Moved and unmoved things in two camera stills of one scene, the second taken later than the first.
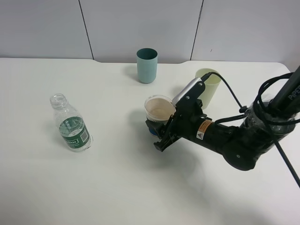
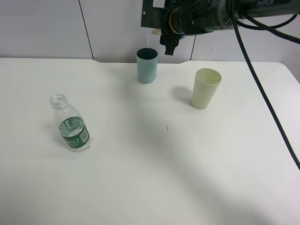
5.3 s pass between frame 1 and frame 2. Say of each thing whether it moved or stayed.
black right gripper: moved
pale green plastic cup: stayed
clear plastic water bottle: stayed
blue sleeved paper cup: moved
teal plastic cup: stayed
